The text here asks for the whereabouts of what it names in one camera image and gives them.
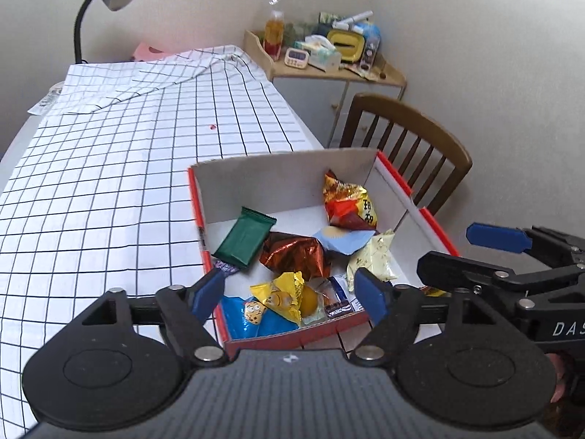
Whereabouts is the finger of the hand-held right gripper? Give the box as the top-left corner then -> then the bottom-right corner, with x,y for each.
466,222 -> 585,268
417,251 -> 585,307

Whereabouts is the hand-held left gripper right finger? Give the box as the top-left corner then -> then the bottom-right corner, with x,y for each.
350,266 -> 506,367

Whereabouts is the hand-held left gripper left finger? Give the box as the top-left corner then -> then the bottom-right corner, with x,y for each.
75,266 -> 229,367

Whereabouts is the white and blue snack packet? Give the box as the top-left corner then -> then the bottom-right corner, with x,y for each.
329,274 -> 366,316

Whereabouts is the pale yellow snack packet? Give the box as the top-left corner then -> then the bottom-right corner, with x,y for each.
346,229 -> 398,293

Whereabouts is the blue cookie packet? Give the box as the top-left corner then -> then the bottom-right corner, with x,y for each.
222,295 -> 298,341

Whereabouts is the light blue pastry packet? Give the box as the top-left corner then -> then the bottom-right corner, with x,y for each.
313,225 -> 375,255

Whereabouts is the green snack bar packet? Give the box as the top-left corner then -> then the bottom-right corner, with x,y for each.
212,207 -> 277,270

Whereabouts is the brown foil snack packet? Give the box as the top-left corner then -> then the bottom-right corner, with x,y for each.
260,232 -> 327,281

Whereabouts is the red chips bag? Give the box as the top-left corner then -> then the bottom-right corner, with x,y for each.
322,170 -> 379,230

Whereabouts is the red cardboard box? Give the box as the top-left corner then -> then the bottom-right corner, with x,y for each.
187,149 -> 460,360

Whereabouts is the person's right hand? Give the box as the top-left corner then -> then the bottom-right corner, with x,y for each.
546,353 -> 573,405

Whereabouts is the white checkered tablecloth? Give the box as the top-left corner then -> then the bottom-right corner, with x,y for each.
0,45 -> 366,439

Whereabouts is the brown wooden chair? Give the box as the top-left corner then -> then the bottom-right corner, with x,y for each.
339,93 -> 473,215

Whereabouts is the corner cabinet with wooden top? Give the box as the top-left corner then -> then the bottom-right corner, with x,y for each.
244,30 -> 407,147

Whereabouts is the blue wipes pack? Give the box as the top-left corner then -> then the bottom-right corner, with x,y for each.
361,22 -> 382,67

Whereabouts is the pale tissue box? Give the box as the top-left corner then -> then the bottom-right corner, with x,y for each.
303,35 -> 343,72

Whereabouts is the white kitchen timer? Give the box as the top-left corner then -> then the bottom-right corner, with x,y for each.
284,47 -> 310,69

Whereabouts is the yellow container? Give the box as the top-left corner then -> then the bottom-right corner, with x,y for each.
327,29 -> 366,64

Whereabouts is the pink box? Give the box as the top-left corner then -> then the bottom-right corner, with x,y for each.
132,42 -> 167,61

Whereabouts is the white power strip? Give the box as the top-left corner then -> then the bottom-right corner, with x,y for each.
27,81 -> 65,116

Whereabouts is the white tube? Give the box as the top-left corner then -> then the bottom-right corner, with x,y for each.
333,10 -> 373,28

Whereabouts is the clear juice bottle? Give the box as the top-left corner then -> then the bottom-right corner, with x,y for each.
264,0 -> 286,60

